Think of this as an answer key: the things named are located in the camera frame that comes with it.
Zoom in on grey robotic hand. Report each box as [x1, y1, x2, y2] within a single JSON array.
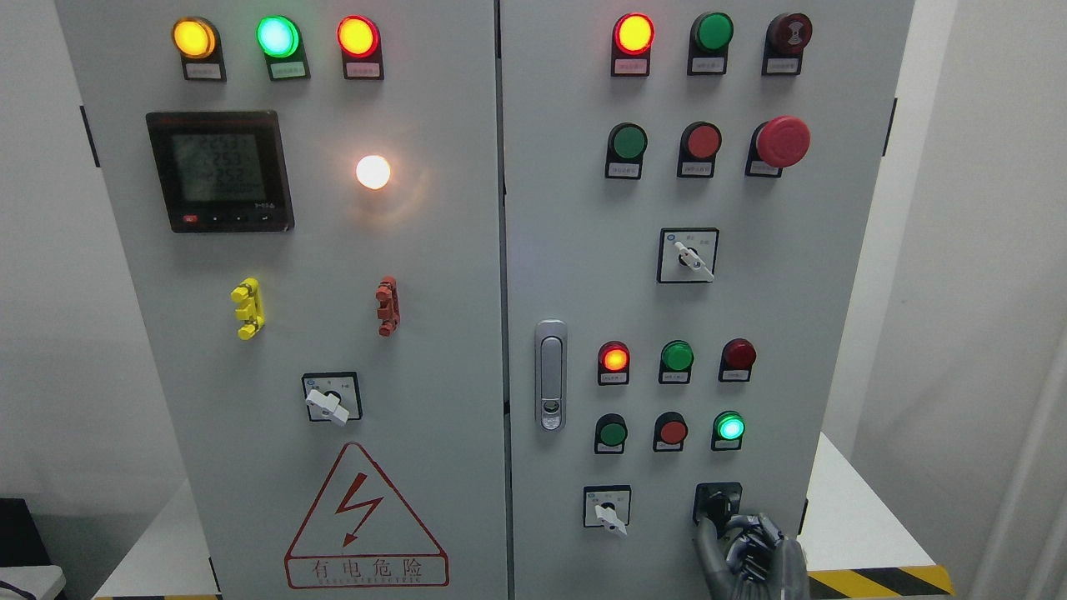
[[694, 514, 811, 599]]

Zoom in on black rotary knob switch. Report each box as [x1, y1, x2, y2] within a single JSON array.
[[691, 481, 743, 528]]

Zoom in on green lamp bottom right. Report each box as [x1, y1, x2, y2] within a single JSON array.
[[710, 410, 746, 452]]

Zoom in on red push button lower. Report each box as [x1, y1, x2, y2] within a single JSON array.
[[652, 411, 689, 453]]

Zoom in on red push button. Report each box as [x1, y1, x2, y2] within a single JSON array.
[[676, 121, 723, 178], [652, 411, 689, 453]]

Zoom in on yellow black hazard tape right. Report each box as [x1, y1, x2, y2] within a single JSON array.
[[809, 565, 955, 599]]

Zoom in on yellow black hazard tape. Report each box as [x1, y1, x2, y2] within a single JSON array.
[[94, 595, 223, 600], [809, 565, 955, 599]]

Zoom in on green push button lower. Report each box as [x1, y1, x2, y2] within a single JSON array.
[[594, 413, 630, 453]]

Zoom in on green push button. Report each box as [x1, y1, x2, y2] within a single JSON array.
[[594, 413, 630, 453], [604, 122, 648, 179]]

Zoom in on red lamp lower right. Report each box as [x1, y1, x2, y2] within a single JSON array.
[[718, 337, 758, 383]]

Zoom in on green lamp lower middle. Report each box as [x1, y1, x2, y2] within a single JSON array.
[[659, 340, 696, 384]]

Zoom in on red lamp lower left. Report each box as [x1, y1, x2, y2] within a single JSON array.
[[598, 341, 630, 385]]

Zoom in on grey right cabinet door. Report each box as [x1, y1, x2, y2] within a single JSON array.
[[501, 1, 914, 599]]

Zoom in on grey cabinet door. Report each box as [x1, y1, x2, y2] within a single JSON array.
[[57, 1, 509, 599], [501, 1, 914, 599]]

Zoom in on red high voltage warning sticker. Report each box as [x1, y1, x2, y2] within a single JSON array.
[[283, 442, 450, 589]]

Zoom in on red emergency stop button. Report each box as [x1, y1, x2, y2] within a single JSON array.
[[744, 115, 811, 178]]

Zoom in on red push button upper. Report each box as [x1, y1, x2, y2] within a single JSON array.
[[676, 121, 723, 178]]

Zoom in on green push button upper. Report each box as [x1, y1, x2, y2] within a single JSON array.
[[604, 122, 648, 179]]

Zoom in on red terminal connector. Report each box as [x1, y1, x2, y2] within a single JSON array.
[[376, 277, 401, 338]]

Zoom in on dark red buzzer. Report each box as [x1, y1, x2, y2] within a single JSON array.
[[762, 12, 813, 77]]

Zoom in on green lamp right top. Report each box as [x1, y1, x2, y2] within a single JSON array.
[[687, 12, 734, 77]]

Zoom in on lit red lamp right top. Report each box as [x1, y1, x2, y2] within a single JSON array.
[[610, 12, 655, 78]]

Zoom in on glowing white lamp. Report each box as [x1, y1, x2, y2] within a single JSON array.
[[354, 153, 392, 190]]

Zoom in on yellow terminal connector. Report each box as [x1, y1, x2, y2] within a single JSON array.
[[230, 277, 264, 341]]

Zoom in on grey left cabinet door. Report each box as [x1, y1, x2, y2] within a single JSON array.
[[57, 1, 509, 599]]

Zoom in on lit red lamp left door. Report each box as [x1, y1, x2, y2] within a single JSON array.
[[337, 15, 384, 80]]

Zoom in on yellow black hazard tape left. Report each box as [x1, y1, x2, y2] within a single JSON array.
[[94, 595, 223, 600]]

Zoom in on black digital power meter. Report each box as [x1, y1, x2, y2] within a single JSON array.
[[146, 110, 294, 234]]

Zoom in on lit green indicator lamp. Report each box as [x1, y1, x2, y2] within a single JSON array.
[[256, 15, 309, 81]]

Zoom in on black device with antenna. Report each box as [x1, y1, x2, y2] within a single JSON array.
[[0, 498, 53, 568]]

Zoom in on yellow indicator lamp top left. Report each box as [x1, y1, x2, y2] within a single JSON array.
[[171, 16, 228, 83]]

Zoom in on white selector switch lower right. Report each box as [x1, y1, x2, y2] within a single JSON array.
[[583, 485, 632, 538]]

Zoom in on white selector switch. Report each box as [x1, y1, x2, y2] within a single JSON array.
[[583, 485, 632, 538], [657, 227, 719, 284]]

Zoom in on silver door handle lock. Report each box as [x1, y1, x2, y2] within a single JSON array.
[[534, 319, 568, 432]]

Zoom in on white selector switch upper right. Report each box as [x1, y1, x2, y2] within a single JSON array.
[[657, 227, 719, 284]]

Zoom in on white selector switch left door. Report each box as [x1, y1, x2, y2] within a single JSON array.
[[301, 372, 363, 427]]

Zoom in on white box with cable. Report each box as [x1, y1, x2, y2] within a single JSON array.
[[0, 565, 66, 599]]

